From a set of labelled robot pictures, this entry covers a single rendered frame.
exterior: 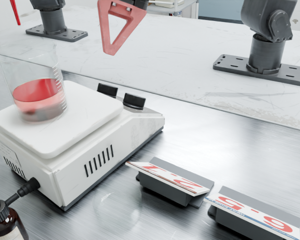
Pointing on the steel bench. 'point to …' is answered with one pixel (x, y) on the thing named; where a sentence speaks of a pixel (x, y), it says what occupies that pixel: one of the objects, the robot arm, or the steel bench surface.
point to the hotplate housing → (79, 157)
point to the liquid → (15, 11)
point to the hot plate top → (99, 101)
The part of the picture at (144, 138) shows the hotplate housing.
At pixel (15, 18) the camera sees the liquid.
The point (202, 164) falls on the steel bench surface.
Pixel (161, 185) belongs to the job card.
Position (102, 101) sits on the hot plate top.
